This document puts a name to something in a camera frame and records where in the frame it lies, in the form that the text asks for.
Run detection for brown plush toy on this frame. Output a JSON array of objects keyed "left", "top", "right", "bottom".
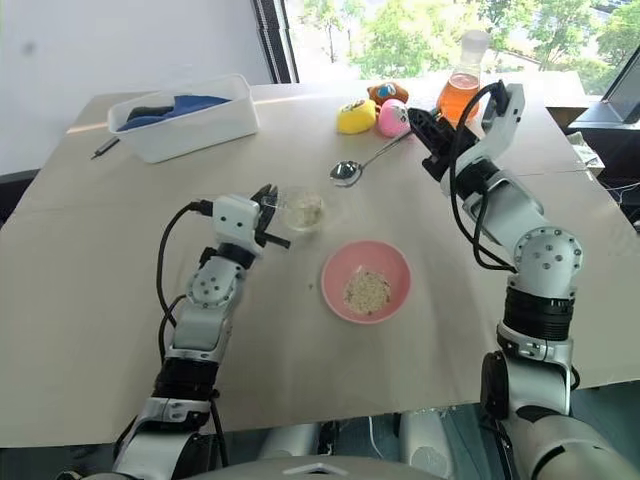
[{"left": 367, "top": 82, "right": 412, "bottom": 108}]

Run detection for grey rounded shape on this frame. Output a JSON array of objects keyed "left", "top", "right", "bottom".
[
  {"left": 258, "top": 422, "right": 322, "bottom": 459},
  {"left": 398, "top": 407, "right": 470, "bottom": 480}
]

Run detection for silver robot torso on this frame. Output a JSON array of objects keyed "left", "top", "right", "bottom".
[{"left": 209, "top": 452, "right": 451, "bottom": 480}]

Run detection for pink plush toy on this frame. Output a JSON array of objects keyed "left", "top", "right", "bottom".
[{"left": 375, "top": 98, "right": 414, "bottom": 139}]

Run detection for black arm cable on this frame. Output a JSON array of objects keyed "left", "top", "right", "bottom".
[
  {"left": 448, "top": 79, "right": 521, "bottom": 274},
  {"left": 156, "top": 198, "right": 229, "bottom": 471}
]

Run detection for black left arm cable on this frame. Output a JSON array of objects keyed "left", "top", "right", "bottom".
[{"left": 156, "top": 198, "right": 229, "bottom": 471}]

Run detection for beige table cover sheet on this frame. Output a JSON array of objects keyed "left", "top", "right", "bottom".
[{"left": 0, "top": 79, "right": 640, "bottom": 447}]

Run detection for black window frame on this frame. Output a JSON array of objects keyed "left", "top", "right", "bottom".
[{"left": 249, "top": 0, "right": 301, "bottom": 85}]

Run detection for yellow plush toy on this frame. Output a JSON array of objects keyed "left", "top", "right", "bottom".
[{"left": 335, "top": 98, "right": 377, "bottom": 135}]

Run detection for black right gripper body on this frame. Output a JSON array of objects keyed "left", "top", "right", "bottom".
[{"left": 421, "top": 126, "right": 474, "bottom": 183}]

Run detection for silver metal spoon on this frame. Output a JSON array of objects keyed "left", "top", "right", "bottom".
[{"left": 328, "top": 130, "right": 414, "bottom": 189}]

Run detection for brown cardboard box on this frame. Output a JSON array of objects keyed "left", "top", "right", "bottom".
[{"left": 544, "top": 104, "right": 574, "bottom": 133}]

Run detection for black cloth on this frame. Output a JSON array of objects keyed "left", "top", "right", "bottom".
[{"left": 124, "top": 104, "right": 174, "bottom": 126}]

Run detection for oatmeal flakes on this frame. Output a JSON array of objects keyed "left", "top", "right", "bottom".
[
  {"left": 342, "top": 268, "right": 393, "bottom": 317},
  {"left": 287, "top": 199, "right": 324, "bottom": 229}
]

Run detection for pink bowl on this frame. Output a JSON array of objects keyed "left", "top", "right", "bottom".
[{"left": 320, "top": 240, "right": 413, "bottom": 325}]

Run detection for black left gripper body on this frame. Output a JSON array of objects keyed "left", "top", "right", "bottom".
[{"left": 252, "top": 195, "right": 276, "bottom": 247}]

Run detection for grey pen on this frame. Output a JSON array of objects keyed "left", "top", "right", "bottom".
[{"left": 90, "top": 135, "right": 122, "bottom": 161}]

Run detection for blue cloth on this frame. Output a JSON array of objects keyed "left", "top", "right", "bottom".
[{"left": 119, "top": 93, "right": 234, "bottom": 132}]

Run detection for dark laptop computer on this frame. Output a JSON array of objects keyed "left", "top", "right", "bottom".
[{"left": 567, "top": 49, "right": 640, "bottom": 137}]

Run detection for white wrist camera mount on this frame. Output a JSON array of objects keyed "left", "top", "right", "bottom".
[
  {"left": 211, "top": 195, "right": 264, "bottom": 247},
  {"left": 479, "top": 82, "right": 526, "bottom": 152}
]

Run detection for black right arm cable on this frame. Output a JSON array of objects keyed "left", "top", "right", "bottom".
[{"left": 448, "top": 79, "right": 521, "bottom": 274}]

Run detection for glass flask with orange liquid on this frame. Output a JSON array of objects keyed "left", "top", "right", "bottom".
[{"left": 435, "top": 29, "right": 492, "bottom": 127}]

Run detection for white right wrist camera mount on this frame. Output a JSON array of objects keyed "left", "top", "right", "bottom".
[{"left": 479, "top": 82, "right": 526, "bottom": 152}]

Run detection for clear glass mug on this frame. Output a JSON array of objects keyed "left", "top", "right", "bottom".
[{"left": 259, "top": 185, "right": 328, "bottom": 237}]

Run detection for white plastic bin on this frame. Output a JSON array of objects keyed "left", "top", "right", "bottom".
[{"left": 107, "top": 73, "right": 261, "bottom": 165}]

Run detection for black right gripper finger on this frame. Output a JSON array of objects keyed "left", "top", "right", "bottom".
[
  {"left": 409, "top": 118, "right": 445, "bottom": 158},
  {"left": 408, "top": 107, "right": 454, "bottom": 142}
]

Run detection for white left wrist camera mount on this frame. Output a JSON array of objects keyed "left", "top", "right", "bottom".
[{"left": 211, "top": 195, "right": 264, "bottom": 247}]

